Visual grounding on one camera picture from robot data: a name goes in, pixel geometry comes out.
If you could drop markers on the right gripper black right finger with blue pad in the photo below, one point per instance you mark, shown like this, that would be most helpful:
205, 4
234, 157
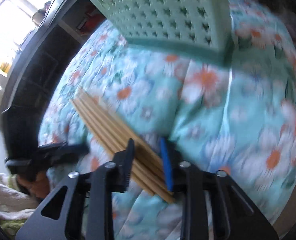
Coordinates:
212, 200

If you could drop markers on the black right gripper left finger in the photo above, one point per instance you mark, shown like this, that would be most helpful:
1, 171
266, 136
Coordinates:
80, 206

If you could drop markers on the white fleece sleeve forearm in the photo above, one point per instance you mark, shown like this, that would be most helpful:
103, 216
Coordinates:
15, 206

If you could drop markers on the grey kitchen counter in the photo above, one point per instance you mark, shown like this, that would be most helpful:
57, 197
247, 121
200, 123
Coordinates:
38, 68

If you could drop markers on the floral quilted table cloth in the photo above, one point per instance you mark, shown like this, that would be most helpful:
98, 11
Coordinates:
240, 118

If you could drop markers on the green plastic utensil holder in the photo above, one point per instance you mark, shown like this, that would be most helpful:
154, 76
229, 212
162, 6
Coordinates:
198, 29

